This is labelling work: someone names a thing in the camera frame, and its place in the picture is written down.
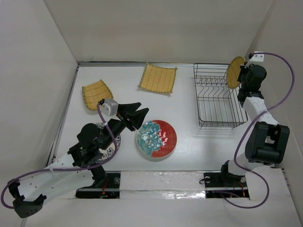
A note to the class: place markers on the curved yellow bamboo plate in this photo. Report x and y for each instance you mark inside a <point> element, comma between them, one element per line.
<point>95,92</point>

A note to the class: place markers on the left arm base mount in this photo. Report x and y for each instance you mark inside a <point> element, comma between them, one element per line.
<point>110,189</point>

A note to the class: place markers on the red and teal floral plate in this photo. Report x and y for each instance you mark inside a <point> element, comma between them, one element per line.
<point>156,139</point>

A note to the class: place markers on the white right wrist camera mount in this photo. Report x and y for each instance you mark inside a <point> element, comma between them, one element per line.
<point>254,58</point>

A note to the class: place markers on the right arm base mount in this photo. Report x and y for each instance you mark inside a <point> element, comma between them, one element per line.
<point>216,187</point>

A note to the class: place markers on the black wire dish rack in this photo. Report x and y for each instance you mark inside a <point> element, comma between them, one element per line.
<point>217,104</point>

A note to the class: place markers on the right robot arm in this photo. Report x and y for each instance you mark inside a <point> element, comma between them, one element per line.
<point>267,142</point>

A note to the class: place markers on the square yellow bamboo plate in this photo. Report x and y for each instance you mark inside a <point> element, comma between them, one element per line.
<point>158,79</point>

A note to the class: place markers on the blue and white floral plate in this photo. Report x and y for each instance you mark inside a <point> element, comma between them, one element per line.
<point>110,152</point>

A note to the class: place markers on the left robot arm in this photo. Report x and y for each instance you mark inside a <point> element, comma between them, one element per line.
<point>81,166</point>

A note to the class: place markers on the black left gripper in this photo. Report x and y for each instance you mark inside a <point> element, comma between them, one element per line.
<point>128,115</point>

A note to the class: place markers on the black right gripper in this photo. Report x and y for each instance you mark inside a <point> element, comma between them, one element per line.
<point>243,69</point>

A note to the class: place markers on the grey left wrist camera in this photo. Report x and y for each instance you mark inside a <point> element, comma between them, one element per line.
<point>108,107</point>

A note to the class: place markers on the round yellow woven plate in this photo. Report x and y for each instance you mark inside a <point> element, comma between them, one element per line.
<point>233,72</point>

